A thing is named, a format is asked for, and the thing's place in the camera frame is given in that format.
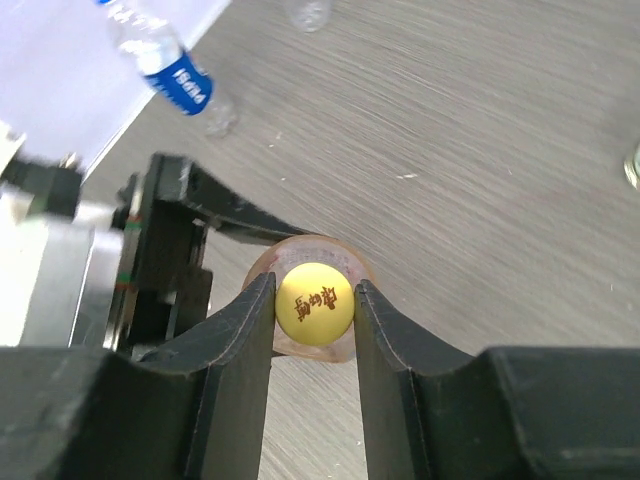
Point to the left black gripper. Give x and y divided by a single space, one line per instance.
161 288

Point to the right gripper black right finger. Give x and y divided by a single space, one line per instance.
431 411

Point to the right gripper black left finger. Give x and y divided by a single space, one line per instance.
193 408

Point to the blue label water bottle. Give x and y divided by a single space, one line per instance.
160 57

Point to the amber tea bottle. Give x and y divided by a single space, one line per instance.
286 255

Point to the yellow bottle cap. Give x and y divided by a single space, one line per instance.
314 304

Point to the clear empty plastic bottle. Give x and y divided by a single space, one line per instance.
308 15

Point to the green cap glass bottle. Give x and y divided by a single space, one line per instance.
632 167

